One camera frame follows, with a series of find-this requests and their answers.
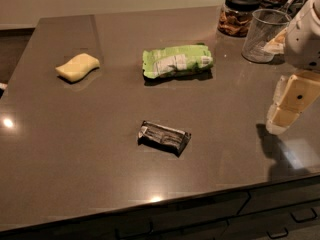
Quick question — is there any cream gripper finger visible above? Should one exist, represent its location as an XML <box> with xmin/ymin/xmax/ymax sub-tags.
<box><xmin>266</xmin><ymin>71</ymin><xmax>320</xmax><ymax>135</ymax></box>

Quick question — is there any black rxbar chocolate wrapper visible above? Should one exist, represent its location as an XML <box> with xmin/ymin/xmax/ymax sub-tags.
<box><xmin>138</xmin><ymin>121</ymin><xmax>191</xmax><ymax>157</ymax></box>

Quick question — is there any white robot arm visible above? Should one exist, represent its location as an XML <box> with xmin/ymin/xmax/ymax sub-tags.
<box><xmin>266</xmin><ymin>0</ymin><xmax>320</xmax><ymax>135</ymax></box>

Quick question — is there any yellow sponge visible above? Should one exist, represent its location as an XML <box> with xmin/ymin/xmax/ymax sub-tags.
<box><xmin>55</xmin><ymin>53</ymin><xmax>100</xmax><ymax>82</ymax></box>

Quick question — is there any glass jar with black lid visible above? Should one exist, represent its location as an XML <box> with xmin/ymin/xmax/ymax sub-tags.
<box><xmin>217</xmin><ymin>0</ymin><xmax>261</xmax><ymax>37</ymax></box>

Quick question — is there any green chip bag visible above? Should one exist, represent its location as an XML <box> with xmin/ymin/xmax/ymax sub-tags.
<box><xmin>142</xmin><ymin>44</ymin><xmax>213</xmax><ymax>79</ymax></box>

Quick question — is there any dark drawer cabinet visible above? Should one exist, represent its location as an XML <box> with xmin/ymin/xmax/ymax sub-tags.
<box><xmin>0</xmin><ymin>175</ymin><xmax>320</xmax><ymax>240</ymax></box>

